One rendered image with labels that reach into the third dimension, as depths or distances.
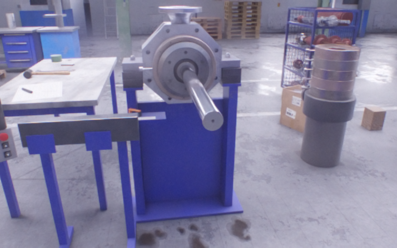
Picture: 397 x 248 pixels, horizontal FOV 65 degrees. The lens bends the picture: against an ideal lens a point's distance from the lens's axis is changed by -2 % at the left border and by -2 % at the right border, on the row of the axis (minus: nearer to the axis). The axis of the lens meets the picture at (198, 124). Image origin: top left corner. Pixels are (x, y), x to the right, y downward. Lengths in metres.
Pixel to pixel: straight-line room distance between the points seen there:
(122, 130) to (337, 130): 1.96
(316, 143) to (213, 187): 1.10
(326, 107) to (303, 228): 1.07
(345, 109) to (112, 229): 2.09
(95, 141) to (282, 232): 1.36
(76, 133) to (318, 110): 2.00
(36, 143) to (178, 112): 0.89
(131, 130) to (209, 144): 0.72
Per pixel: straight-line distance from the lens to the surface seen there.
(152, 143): 2.24
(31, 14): 12.60
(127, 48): 7.80
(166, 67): 1.78
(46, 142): 1.86
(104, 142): 1.80
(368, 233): 2.52
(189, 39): 1.81
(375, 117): 4.21
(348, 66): 2.89
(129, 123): 1.76
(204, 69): 1.81
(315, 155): 3.12
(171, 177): 2.38
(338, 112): 2.93
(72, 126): 1.80
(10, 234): 2.55
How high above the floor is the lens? 1.48
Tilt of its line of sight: 22 degrees down
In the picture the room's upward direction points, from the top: straight up
